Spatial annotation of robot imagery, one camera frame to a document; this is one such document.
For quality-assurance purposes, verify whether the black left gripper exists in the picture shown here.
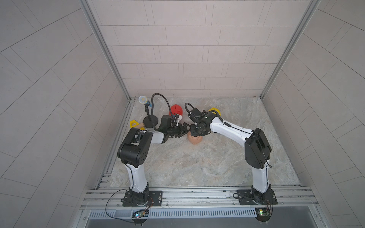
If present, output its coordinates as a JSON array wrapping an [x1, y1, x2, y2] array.
[[166, 123, 190, 138]]

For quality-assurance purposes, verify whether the pink piggy bank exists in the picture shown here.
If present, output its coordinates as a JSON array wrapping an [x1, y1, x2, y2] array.
[[187, 132, 203, 145]]

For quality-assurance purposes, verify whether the red piggy bank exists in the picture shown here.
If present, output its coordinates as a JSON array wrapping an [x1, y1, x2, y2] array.
[[171, 104, 183, 116]]

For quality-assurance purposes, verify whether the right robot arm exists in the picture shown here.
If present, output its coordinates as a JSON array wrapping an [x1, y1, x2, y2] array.
[[188, 107, 278, 205]]

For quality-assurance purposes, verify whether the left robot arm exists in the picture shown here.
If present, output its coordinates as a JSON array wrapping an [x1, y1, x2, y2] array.
[[117, 123, 190, 207]]

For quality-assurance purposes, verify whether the yellow piggy bank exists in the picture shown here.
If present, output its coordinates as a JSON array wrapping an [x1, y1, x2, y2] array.
[[209, 107, 221, 115]]

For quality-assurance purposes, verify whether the toy microphone on stand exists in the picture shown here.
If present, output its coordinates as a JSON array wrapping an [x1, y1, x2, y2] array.
[[138, 96, 158, 129]]

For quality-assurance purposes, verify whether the left circuit board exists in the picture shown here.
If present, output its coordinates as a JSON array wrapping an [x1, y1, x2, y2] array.
[[132, 210, 149, 219]]

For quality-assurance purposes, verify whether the circuit board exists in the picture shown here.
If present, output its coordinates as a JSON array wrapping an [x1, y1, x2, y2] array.
[[132, 210, 149, 219], [255, 208, 271, 222]]

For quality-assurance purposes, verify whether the right circuit board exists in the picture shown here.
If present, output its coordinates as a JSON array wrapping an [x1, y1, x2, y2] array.
[[255, 208, 271, 222]]

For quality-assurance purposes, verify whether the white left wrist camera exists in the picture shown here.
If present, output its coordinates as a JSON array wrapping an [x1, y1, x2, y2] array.
[[160, 114, 182, 128]]

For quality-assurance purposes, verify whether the black corrugated cable right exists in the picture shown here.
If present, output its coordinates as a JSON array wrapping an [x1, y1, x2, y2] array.
[[184, 102, 224, 123]]

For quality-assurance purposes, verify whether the black corrugated cable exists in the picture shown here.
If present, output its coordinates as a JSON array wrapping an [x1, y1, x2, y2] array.
[[150, 93, 173, 130], [184, 102, 224, 123]]

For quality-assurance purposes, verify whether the black corrugated cable left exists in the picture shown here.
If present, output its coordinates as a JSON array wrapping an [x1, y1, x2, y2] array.
[[150, 93, 173, 130]]

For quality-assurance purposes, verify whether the aluminium corner post right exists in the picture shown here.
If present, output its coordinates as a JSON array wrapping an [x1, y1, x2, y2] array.
[[260, 0, 321, 100]]

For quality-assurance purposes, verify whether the aluminium corner post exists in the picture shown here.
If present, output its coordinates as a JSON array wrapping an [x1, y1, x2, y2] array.
[[260, 0, 321, 100], [79, 0, 131, 102]]

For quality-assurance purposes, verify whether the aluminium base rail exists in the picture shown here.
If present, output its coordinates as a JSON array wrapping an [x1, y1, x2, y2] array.
[[80, 185, 319, 209]]

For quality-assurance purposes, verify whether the aluminium corner post left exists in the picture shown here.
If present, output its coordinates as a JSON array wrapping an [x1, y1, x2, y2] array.
[[79, 0, 131, 102]]

